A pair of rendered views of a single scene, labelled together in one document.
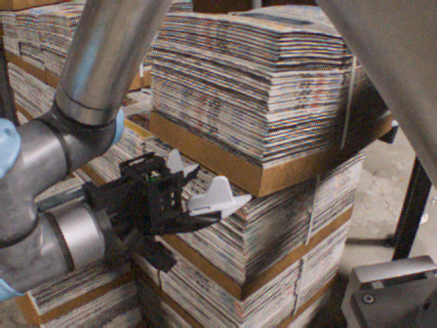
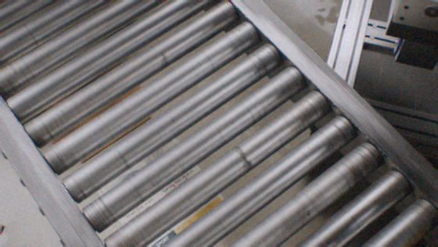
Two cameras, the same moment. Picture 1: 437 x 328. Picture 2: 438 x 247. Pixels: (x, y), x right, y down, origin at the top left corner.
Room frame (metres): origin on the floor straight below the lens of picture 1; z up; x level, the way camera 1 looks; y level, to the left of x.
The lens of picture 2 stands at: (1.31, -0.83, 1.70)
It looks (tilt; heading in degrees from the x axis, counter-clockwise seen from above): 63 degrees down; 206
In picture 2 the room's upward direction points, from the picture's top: 3 degrees counter-clockwise
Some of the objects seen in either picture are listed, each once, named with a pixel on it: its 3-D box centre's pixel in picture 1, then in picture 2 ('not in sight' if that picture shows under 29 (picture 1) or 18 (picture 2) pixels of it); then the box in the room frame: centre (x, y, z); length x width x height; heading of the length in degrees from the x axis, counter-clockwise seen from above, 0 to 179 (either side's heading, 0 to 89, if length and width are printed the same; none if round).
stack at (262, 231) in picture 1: (154, 211); not in sight; (1.02, 0.22, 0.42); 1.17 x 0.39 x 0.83; 43
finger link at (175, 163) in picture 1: (177, 167); not in sight; (0.49, 0.07, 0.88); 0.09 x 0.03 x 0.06; 157
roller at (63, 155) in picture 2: not in sight; (156, 94); (0.86, -1.16, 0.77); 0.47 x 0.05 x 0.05; 151
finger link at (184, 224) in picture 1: (186, 217); not in sight; (0.40, 0.05, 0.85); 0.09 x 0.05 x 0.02; 104
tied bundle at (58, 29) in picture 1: (114, 42); not in sight; (1.12, 0.32, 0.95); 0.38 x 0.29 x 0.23; 131
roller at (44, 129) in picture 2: not in sight; (136, 70); (0.83, -1.21, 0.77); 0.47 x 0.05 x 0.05; 151
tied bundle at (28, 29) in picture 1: (77, 34); not in sight; (1.34, 0.52, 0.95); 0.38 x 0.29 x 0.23; 133
